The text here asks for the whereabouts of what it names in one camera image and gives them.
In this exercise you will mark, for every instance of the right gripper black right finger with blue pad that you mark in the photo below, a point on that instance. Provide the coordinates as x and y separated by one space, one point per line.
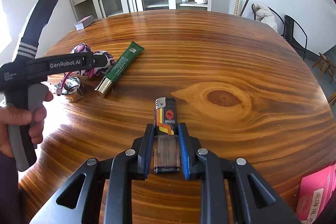
253 200

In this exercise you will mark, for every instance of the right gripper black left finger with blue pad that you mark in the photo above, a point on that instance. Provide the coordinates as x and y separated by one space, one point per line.
79 199

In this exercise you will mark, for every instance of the black orange lighter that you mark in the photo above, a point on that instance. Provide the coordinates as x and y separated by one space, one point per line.
166 142

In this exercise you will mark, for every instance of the silver chrome keychain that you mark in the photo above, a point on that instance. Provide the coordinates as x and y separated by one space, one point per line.
71 88

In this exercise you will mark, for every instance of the leopard print pink scrunchie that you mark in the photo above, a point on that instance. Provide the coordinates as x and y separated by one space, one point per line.
103 61

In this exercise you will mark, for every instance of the person's left hand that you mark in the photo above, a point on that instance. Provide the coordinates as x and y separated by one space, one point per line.
21 117

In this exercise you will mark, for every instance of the green tube gold cap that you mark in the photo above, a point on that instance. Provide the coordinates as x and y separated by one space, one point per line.
113 74

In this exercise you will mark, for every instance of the small purple white box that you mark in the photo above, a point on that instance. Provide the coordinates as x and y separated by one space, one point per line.
84 23

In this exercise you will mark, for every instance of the pink metal tin box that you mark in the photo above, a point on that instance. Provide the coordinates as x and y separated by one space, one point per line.
315 191

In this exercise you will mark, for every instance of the black metal chair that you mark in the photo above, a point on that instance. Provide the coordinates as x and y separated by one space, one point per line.
295 35

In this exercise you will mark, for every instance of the small wooden stool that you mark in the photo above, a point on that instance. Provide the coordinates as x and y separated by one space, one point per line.
326 66

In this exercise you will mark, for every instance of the chair with white jacket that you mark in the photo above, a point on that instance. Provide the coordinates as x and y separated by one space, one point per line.
264 14

